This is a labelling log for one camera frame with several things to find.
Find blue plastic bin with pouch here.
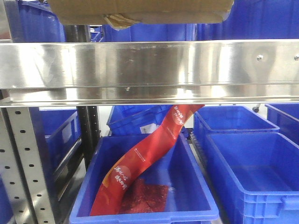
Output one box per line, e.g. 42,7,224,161
69,134,219,224

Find blue bin upper shelf left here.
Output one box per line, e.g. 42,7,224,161
18,0,65,42

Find blue plastic bin rear centre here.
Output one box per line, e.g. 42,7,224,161
107,105,190,139

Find blue plastic bin far right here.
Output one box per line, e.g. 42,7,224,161
265,103,299,145

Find blue bin shelf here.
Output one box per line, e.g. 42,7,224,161
103,23,197,42
18,0,65,42

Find blue bin upper shelf centre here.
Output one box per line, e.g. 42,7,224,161
103,23,197,42

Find blue plastic bin front right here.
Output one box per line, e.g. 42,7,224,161
205,133,299,224

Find brown cardboard box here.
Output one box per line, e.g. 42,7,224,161
48,0,234,25

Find black perforated shelf post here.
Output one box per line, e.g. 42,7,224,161
77,105,101,169

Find perforated steel shelf upright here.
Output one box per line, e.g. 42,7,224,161
0,107,61,224

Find stainless steel shelf rail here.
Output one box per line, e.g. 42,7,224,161
0,39,299,107

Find large blue bin upper right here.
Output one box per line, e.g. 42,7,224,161
197,0,299,41

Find crumpled packing tape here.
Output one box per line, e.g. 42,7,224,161
103,14,140,30

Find long red printed pouch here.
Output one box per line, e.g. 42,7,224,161
90,105,203,216

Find blue plastic bin rear right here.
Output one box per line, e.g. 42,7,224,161
193,105,280,159

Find blue plastic bin left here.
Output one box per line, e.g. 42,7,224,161
29,107,81,173

